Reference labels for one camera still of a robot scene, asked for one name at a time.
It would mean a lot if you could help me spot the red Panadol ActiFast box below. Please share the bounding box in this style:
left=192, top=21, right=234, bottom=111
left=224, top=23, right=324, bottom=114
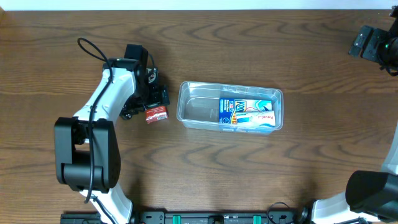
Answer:
left=146, top=106, right=169, bottom=124

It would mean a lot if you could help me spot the blue KoolFever box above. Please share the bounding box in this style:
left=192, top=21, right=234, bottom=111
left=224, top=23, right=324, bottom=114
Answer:
left=218, top=98, right=273, bottom=126

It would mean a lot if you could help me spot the white blue Panadol box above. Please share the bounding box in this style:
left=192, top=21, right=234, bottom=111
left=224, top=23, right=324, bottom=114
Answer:
left=232, top=111, right=276, bottom=127

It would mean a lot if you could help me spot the dark syrup bottle white cap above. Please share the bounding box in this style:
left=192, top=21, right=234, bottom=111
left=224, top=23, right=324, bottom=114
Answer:
left=119, top=110, right=138, bottom=120

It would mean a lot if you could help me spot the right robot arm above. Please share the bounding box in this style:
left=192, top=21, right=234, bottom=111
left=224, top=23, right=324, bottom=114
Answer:
left=294, top=6, right=397, bottom=223

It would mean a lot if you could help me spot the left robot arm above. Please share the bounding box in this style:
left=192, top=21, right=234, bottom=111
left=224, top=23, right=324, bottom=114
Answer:
left=54, top=44, right=170, bottom=223

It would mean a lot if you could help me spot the clear plastic container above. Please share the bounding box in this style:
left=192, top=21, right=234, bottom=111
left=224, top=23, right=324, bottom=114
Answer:
left=177, top=82, right=284, bottom=135

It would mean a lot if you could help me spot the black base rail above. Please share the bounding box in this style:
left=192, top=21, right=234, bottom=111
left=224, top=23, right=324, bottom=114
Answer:
left=60, top=208, right=309, bottom=224

